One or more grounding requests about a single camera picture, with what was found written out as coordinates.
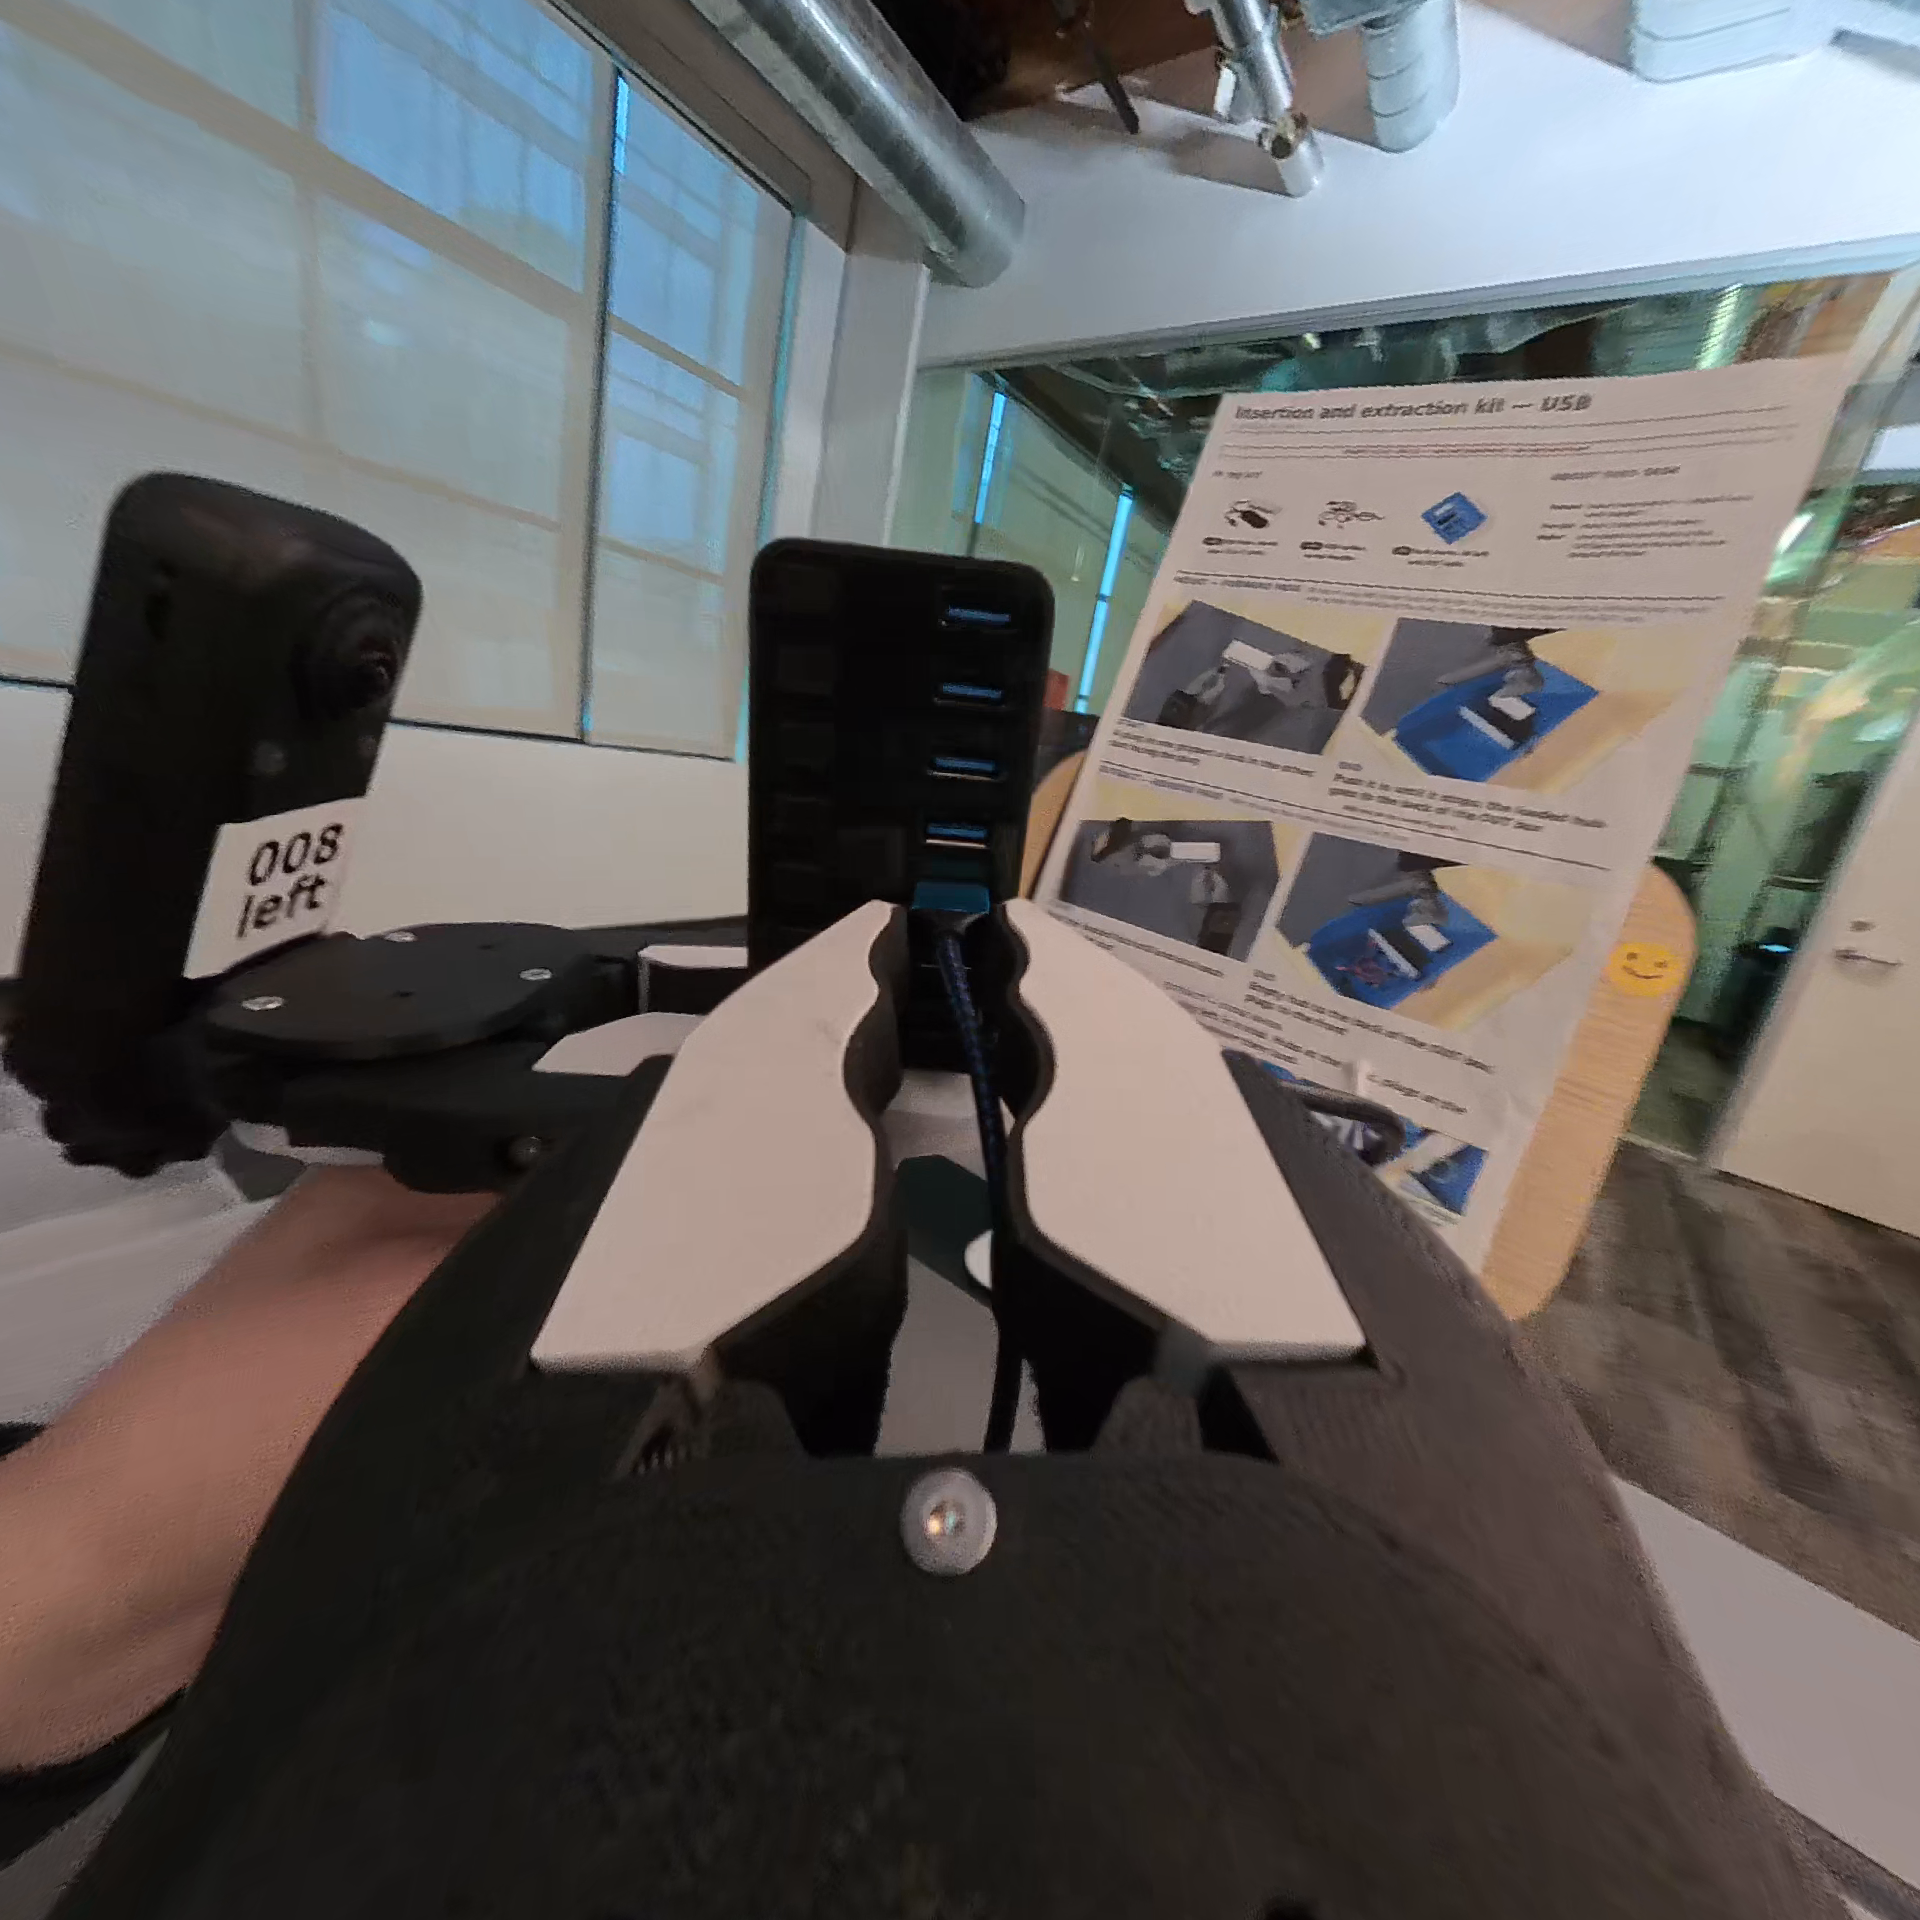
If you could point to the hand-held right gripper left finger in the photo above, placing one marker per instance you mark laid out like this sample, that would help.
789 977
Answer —
721 1184

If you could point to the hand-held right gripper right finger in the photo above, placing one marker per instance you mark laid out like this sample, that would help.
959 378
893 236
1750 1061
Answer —
1186 1184

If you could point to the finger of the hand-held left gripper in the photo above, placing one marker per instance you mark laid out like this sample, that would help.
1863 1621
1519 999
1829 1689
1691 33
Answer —
693 985
615 1046

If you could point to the black USB hub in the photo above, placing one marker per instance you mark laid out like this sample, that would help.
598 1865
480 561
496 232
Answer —
854 721

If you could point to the person's left forearm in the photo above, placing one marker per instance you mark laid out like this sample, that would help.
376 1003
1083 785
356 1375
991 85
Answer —
226 1426

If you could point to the frosted glass window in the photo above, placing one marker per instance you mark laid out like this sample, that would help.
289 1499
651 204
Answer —
376 376

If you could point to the wooden instruction board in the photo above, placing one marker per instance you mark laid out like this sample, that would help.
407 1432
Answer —
1425 752

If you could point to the silver pipe fitting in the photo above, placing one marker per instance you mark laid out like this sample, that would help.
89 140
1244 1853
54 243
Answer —
1278 91

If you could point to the round duct with grille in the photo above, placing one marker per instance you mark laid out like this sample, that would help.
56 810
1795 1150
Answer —
888 137

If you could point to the rectangular metal air duct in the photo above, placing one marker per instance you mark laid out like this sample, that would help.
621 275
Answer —
1409 74

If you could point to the grey duct hood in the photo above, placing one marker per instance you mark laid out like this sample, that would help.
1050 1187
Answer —
1726 32

